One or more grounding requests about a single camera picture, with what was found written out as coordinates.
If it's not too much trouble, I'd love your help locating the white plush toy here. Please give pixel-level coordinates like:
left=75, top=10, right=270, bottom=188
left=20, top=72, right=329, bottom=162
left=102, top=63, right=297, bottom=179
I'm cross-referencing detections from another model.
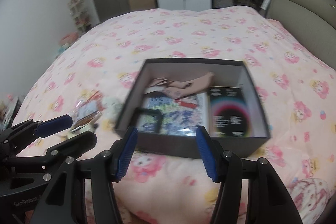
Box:
left=102, top=97, right=122, bottom=121

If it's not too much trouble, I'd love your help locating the pink cartoon print bedsheet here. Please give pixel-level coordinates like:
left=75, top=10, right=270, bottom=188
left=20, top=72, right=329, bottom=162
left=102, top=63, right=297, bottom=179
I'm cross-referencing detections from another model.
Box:
left=14, top=6, right=335, bottom=223

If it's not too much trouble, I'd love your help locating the black open cardboard box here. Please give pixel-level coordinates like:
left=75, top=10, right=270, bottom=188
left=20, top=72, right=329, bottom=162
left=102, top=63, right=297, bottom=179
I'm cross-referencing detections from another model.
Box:
left=115, top=58, right=270, bottom=158

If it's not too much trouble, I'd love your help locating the cartoon bead art kit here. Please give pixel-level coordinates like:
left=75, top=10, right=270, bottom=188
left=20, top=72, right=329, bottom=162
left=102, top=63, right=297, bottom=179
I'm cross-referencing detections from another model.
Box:
left=141, top=92, right=209, bottom=137

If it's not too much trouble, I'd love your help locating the black rainbow product box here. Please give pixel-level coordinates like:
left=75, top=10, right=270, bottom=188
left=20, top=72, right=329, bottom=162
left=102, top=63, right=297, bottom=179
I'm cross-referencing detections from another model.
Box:
left=207, top=86, right=251, bottom=138

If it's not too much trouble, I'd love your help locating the toy shelf by wall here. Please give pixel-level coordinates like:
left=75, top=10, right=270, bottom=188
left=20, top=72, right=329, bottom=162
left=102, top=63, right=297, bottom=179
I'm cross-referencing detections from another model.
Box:
left=67, top=0, right=91, bottom=34

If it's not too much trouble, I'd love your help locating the small black picture frame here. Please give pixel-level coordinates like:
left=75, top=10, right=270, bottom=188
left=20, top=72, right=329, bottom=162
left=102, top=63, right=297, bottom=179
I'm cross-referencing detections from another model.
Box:
left=130, top=107, right=163, bottom=134

